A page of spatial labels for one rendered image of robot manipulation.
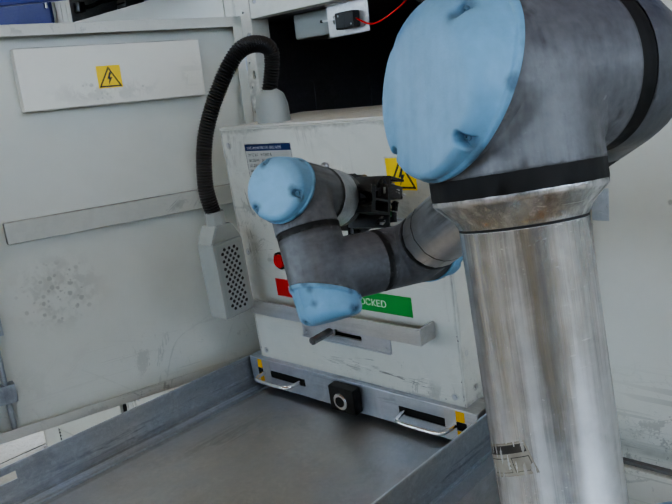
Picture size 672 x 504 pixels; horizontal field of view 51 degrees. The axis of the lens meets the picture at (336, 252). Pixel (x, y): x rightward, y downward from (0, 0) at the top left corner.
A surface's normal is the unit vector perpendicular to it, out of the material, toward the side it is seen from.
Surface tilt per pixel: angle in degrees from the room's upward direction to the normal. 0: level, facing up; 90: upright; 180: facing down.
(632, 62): 86
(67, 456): 90
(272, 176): 75
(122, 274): 90
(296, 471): 0
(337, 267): 67
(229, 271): 90
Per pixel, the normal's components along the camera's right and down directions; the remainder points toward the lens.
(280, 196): -0.45, -0.01
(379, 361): -0.66, 0.29
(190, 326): 0.55, 0.13
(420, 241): -0.73, 0.49
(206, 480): -0.11, -0.97
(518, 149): -0.18, 0.11
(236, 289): 0.74, 0.07
